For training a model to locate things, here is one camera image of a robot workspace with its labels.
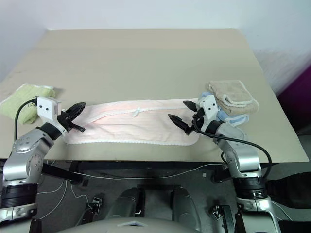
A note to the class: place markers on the green folded towel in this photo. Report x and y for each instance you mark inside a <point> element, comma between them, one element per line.
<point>22,102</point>

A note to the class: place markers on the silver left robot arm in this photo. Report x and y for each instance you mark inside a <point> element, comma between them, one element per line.
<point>24,155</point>

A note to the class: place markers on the dark grey robot leg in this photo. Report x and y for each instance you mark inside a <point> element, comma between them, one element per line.
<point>185,208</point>
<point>126,204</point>

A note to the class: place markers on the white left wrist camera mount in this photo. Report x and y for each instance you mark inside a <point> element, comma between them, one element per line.
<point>47,106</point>

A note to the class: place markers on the black floor clamp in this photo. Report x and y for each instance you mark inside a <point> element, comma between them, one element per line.
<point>222,218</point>
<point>96,205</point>

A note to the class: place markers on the black table frame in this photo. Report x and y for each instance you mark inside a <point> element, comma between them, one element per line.
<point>145,166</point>

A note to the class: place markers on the light blue folded towel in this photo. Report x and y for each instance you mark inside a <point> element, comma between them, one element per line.
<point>234,119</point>

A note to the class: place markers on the dark grey left robot leg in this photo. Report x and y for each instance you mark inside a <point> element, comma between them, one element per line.
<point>126,204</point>

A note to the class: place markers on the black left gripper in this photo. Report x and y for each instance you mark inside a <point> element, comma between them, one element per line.
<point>64,120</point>

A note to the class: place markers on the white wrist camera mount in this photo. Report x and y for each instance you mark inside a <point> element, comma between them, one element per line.
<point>47,106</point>
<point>209,105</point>

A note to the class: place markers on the dark grey right robot leg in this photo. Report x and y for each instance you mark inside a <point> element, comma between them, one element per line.
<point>185,208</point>

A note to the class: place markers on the silver robot torso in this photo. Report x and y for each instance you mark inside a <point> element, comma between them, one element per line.
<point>126,228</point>

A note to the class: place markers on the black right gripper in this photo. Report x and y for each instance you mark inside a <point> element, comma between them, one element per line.
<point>197,119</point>

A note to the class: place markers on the purple panel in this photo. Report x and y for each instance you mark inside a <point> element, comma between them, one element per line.
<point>296,102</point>

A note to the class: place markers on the beige folded towel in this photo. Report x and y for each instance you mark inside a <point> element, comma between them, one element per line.
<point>233,97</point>

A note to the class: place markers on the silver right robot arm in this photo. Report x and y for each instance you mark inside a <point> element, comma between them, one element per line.
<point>245,157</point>

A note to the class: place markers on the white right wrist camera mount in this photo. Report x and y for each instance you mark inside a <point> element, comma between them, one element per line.
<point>209,105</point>

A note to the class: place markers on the pink white cloth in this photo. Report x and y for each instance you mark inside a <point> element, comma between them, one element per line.
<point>136,126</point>

